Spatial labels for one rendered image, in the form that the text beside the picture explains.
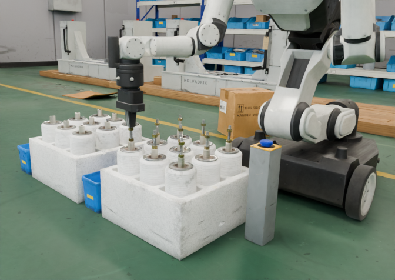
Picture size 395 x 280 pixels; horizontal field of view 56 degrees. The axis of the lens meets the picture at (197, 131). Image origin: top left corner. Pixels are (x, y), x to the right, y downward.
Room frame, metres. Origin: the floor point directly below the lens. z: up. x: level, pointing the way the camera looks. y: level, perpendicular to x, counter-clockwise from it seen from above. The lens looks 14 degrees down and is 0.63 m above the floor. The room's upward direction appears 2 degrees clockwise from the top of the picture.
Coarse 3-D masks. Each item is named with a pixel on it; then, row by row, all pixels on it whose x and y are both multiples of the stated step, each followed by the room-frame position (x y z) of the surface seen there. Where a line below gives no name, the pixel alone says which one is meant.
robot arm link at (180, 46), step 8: (192, 32) 1.31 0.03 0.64; (168, 40) 1.25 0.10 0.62; (176, 40) 1.26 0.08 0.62; (184, 40) 1.27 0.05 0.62; (192, 40) 1.29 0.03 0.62; (168, 48) 1.24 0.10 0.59; (176, 48) 1.26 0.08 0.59; (184, 48) 1.26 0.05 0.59; (192, 48) 1.28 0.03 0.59; (200, 48) 1.27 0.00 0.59; (208, 48) 1.28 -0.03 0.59; (168, 56) 1.27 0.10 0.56; (176, 56) 1.28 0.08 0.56; (184, 56) 1.29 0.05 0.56
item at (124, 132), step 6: (120, 126) 1.57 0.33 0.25; (126, 126) 1.55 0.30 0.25; (138, 126) 1.57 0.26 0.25; (120, 132) 1.56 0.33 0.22; (126, 132) 1.55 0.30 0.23; (132, 132) 1.55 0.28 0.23; (138, 132) 1.57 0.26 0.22; (120, 138) 1.57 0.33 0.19; (126, 138) 1.55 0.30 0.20; (138, 138) 1.56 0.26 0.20
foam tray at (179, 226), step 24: (120, 192) 1.14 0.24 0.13; (144, 192) 1.06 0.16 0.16; (216, 192) 1.07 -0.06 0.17; (240, 192) 1.17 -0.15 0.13; (120, 216) 1.14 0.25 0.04; (144, 216) 1.06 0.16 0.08; (168, 216) 0.99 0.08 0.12; (192, 216) 0.99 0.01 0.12; (216, 216) 1.08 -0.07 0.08; (240, 216) 1.18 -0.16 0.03; (144, 240) 1.06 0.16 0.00; (168, 240) 0.99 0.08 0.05; (192, 240) 0.99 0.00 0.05
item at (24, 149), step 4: (24, 144) 1.68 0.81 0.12; (28, 144) 1.69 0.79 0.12; (20, 148) 1.62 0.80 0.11; (24, 148) 1.67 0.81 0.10; (28, 148) 1.69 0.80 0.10; (20, 152) 1.64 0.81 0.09; (24, 152) 1.61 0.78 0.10; (28, 152) 1.59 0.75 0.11; (20, 156) 1.64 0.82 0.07; (24, 156) 1.61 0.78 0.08; (28, 156) 1.59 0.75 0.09; (20, 160) 1.65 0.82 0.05; (24, 160) 1.62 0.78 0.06; (28, 160) 1.59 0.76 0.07; (24, 164) 1.62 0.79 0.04; (28, 164) 1.59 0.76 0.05; (24, 168) 1.62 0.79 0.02; (28, 168) 1.60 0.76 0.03; (28, 172) 1.60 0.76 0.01
